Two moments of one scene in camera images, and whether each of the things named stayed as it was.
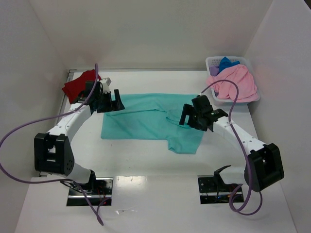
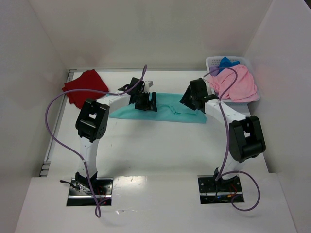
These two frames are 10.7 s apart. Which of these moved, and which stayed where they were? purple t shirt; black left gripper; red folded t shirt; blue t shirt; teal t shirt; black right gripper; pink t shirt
Moved: black right gripper; black left gripper; teal t shirt
Stayed: purple t shirt; pink t shirt; red folded t shirt; blue t shirt
